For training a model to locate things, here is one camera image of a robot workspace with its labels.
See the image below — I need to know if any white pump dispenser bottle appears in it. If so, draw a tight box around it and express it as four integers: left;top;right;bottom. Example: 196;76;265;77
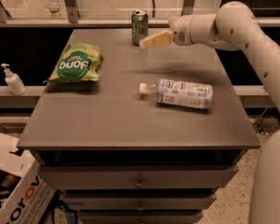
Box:
1;63;26;95

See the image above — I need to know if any white cardboard box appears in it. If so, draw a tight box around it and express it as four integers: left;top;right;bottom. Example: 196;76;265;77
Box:
0;133;55;224

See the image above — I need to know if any blue label plastic bottle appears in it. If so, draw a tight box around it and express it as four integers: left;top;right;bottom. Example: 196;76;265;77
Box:
139;78;214;109

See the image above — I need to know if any grey drawer cabinet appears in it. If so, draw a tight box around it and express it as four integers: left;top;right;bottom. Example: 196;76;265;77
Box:
19;29;259;224

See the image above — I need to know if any green soda can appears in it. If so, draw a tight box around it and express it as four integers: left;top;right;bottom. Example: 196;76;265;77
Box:
132;9;148;45

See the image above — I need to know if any green chip bag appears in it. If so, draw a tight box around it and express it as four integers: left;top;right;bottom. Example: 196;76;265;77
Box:
44;43;103;83

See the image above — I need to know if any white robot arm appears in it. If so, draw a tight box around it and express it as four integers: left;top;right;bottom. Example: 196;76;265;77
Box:
140;1;280;224

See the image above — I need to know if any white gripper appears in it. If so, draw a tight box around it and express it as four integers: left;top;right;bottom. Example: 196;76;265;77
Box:
139;15;193;49

